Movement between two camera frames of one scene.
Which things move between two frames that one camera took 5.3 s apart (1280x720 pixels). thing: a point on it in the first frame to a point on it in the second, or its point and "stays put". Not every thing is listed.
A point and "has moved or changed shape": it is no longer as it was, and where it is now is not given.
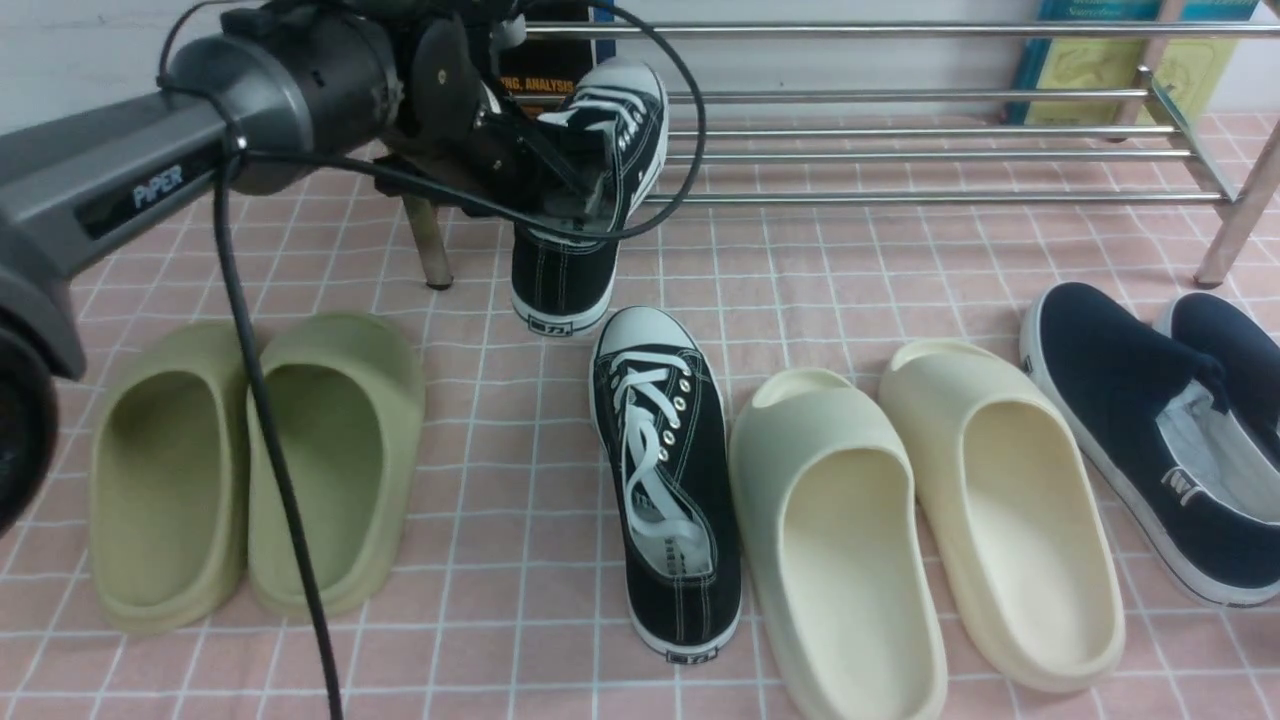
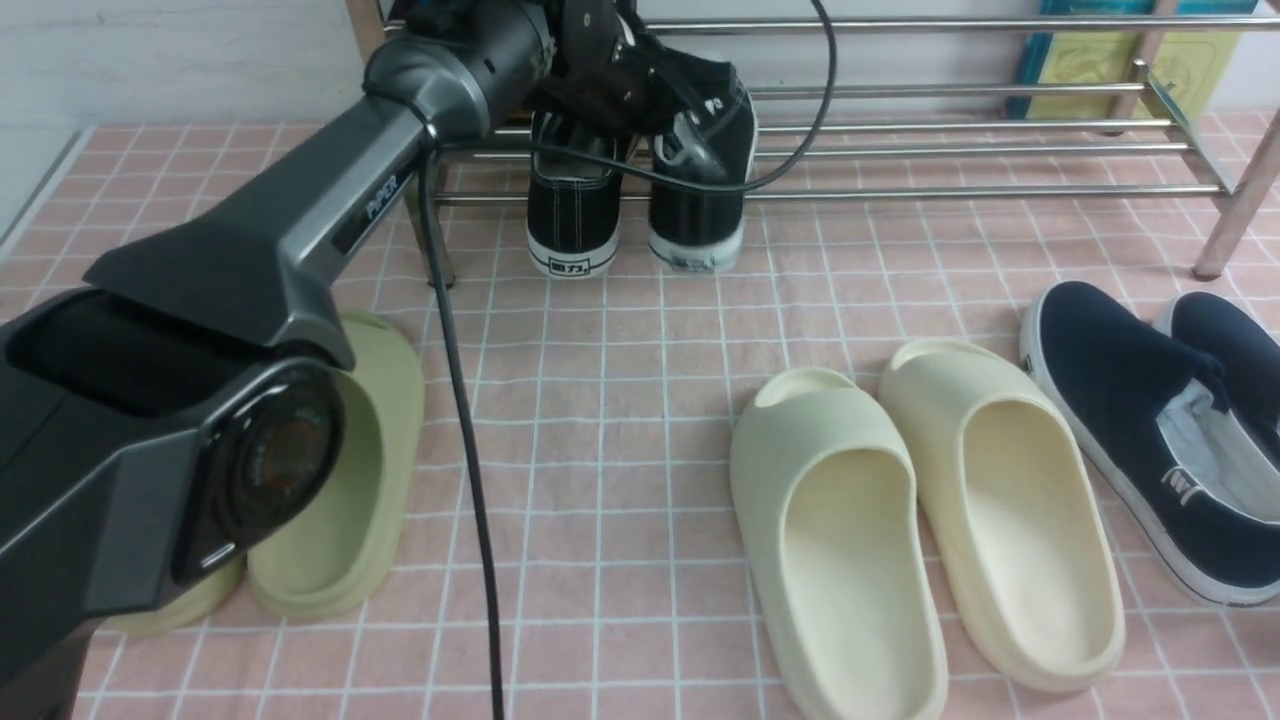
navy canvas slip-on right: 1244,359 stays put
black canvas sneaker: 616,110 has moved or changed shape
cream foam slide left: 826,490 stays put
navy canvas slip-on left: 1198,493 stays put
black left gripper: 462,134 to 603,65
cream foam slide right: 1015,512 stays put
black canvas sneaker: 663,425 to 693,229
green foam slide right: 351,400 stays put
